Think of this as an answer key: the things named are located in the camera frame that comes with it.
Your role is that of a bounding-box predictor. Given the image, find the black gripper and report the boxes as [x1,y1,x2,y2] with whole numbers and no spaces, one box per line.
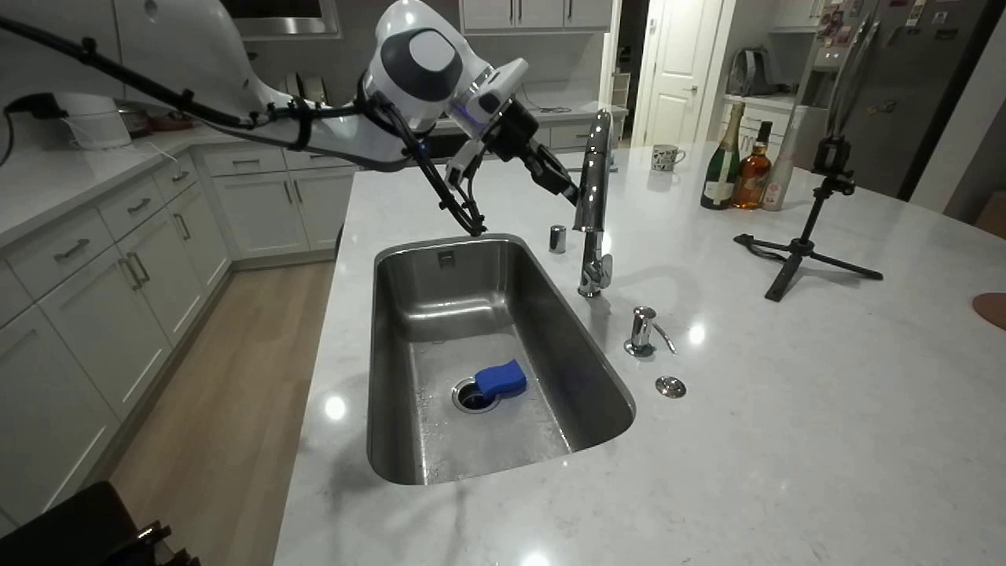
[485,97,584,207]

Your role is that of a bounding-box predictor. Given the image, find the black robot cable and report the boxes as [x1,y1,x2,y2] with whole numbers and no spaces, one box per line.
[0,14,496,241]

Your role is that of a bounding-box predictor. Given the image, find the chrome soap dispenser pump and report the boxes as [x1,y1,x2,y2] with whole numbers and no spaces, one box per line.
[624,303,677,359]

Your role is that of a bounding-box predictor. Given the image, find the ring light on stand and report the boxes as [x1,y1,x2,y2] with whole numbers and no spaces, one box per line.
[820,0,889,145]

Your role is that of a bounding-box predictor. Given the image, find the sink drain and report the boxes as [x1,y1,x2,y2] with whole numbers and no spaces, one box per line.
[450,379,496,411]

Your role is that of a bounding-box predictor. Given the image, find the chrome gooseneck faucet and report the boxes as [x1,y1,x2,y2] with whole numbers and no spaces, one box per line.
[568,108,620,303]

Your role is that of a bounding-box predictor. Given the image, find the brown round object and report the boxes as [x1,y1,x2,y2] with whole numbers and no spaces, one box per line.
[969,289,1006,336]

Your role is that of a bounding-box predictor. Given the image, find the white cabinets beside oven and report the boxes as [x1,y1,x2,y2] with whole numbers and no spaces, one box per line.
[199,145,363,269]

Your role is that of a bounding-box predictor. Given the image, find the stainless steel sink basin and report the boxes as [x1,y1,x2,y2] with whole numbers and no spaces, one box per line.
[366,233,637,489]

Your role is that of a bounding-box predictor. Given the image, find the grey patterned mug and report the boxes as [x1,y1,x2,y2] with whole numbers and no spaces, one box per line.
[648,143,690,176]

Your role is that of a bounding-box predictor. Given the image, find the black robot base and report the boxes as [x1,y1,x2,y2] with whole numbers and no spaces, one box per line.
[0,477,200,566]

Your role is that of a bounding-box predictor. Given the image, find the white upper cabinet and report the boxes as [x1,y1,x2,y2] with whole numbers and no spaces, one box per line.
[457,0,616,40]

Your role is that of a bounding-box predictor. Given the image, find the green champagne bottle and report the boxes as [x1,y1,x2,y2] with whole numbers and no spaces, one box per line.
[697,102,746,214]

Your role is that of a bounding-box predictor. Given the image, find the stainless steel refrigerator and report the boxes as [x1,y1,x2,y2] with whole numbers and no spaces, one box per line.
[806,0,993,201]

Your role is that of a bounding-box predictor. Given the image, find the range hood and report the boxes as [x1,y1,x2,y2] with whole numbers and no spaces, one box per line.
[223,0,345,48]

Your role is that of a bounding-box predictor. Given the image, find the black tripod stand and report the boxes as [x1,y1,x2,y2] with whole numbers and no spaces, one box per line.
[731,135,888,307]

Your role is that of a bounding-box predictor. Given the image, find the blue sponge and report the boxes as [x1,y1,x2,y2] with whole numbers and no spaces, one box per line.
[473,359,528,402]

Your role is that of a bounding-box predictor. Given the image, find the amber liquor bottle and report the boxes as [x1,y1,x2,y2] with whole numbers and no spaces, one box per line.
[729,119,778,214]

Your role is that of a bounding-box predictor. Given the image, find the white panel door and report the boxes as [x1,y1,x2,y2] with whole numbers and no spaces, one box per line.
[631,0,736,151]

